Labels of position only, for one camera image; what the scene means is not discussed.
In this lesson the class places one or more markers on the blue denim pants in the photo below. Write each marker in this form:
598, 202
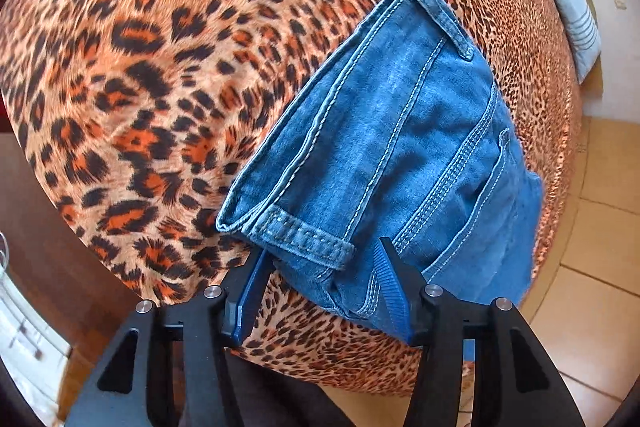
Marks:
400, 132

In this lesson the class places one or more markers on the brown wooden cabinet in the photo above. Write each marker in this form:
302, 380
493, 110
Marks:
45, 217

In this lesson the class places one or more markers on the grey striped pillow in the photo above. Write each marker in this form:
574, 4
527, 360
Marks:
575, 22

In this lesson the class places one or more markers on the leopard print bedspread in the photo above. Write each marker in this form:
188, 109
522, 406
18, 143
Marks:
150, 57

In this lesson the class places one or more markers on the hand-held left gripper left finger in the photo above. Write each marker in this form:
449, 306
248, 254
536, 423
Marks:
250, 302

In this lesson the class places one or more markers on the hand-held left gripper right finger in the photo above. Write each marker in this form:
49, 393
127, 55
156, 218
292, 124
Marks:
392, 292

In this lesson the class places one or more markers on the white ribbed appliance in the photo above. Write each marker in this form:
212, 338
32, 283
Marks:
27, 337

